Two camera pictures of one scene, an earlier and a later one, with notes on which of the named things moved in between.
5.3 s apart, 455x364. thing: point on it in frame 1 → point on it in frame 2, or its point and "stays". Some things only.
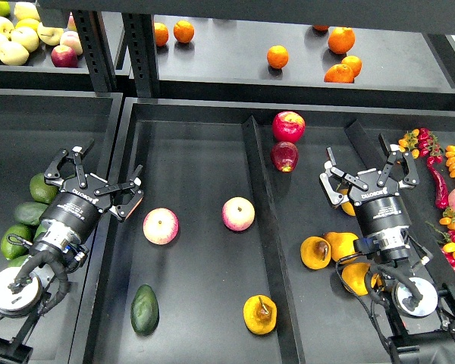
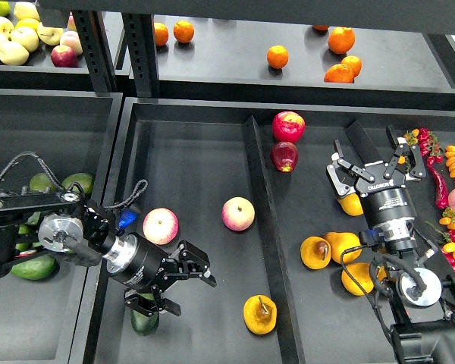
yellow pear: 260,314 stays
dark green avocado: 144,311 stays
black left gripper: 74,211 → 138,262
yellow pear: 342,244 stays
